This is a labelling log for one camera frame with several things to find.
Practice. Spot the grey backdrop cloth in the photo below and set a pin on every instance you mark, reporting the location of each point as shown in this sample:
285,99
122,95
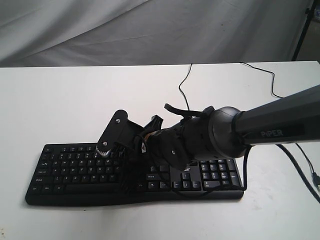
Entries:
60,33

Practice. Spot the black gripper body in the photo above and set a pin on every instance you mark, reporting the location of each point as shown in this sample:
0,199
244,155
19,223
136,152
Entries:
137,159

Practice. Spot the dark grey piper robot arm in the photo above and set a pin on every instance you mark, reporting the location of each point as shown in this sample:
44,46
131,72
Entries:
224,133

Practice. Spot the black tripod stand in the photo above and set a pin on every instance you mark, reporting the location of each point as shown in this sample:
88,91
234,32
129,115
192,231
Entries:
308,45

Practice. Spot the black acer keyboard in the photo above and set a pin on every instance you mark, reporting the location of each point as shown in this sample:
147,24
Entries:
75,175

